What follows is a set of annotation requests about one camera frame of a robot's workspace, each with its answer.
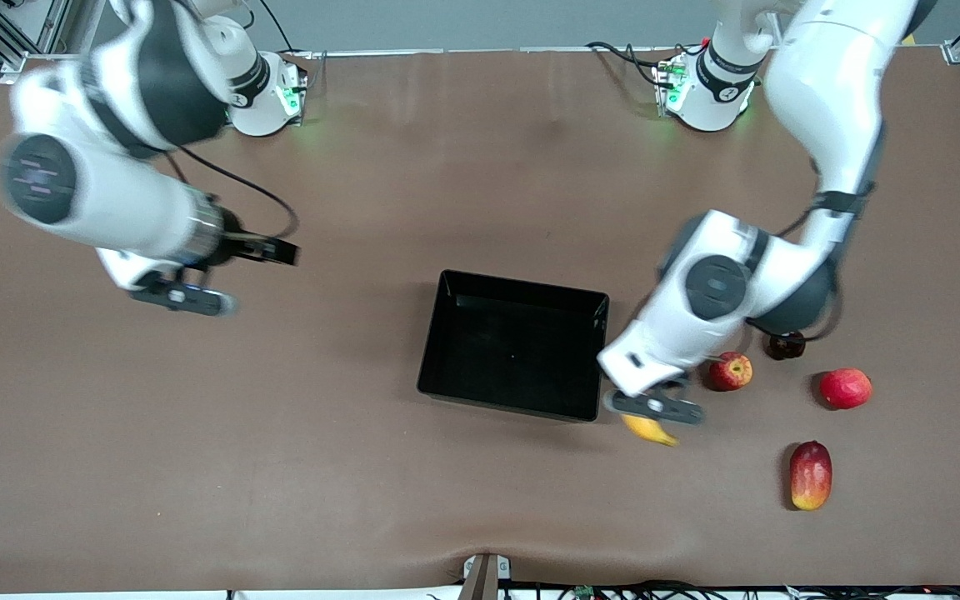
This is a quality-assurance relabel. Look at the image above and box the yellow banana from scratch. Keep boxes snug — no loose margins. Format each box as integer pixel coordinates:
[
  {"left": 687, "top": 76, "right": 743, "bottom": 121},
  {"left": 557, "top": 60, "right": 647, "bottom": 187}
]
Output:
[{"left": 622, "top": 414, "right": 681, "bottom": 448}]

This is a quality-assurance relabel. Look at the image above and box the small red yellow apple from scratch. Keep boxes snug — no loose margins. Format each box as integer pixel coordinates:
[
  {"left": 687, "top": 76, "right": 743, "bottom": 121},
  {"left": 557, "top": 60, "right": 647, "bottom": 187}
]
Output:
[{"left": 708, "top": 351, "right": 754, "bottom": 393}]

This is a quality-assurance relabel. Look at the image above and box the black plastic box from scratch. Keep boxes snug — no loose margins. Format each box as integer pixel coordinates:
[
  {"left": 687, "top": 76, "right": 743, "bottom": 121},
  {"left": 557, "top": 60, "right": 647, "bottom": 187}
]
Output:
[{"left": 416, "top": 268, "right": 611, "bottom": 423}]

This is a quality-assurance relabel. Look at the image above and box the dark purple plum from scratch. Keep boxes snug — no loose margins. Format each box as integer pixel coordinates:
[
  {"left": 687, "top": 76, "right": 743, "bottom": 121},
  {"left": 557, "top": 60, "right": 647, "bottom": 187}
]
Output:
[{"left": 766, "top": 331, "right": 807, "bottom": 362}]

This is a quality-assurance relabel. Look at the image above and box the red round peach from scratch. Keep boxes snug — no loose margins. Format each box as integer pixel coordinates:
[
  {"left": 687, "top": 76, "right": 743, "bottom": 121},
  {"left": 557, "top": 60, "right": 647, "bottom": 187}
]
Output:
[{"left": 819, "top": 368, "right": 873, "bottom": 411}]

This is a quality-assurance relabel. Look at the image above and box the brown table mat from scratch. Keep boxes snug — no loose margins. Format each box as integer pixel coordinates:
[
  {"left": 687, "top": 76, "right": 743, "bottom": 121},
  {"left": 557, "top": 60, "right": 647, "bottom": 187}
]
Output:
[{"left": 0, "top": 48, "right": 960, "bottom": 594}]

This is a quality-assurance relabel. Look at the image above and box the red yellow mango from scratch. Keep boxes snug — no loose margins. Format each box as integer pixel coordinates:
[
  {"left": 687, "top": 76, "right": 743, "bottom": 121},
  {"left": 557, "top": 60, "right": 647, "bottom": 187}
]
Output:
[{"left": 789, "top": 441, "right": 833, "bottom": 511}]

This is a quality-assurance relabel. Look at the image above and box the black right base cable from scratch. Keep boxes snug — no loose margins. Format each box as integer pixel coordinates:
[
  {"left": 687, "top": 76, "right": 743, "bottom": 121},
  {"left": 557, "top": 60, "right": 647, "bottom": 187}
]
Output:
[{"left": 242, "top": 0, "right": 299, "bottom": 55}]

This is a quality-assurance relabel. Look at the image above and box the black base cable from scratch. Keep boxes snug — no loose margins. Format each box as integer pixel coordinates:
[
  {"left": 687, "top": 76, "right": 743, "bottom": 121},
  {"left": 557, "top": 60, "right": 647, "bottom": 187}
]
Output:
[
  {"left": 585, "top": 40, "right": 681, "bottom": 88},
  {"left": 242, "top": 0, "right": 299, "bottom": 55}
]

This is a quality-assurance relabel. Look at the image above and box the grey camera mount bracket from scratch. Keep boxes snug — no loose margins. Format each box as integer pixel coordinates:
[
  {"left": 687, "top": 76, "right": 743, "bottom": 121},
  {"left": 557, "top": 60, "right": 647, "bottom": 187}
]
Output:
[{"left": 457, "top": 552, "right": 513, "bottom": 600}]

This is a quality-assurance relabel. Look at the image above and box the black left base cable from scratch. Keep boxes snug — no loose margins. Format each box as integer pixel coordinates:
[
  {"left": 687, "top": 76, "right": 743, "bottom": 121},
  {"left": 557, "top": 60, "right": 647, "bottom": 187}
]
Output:
[{"left": 585, "top": 40, "right": 681, "bottom": 88}]

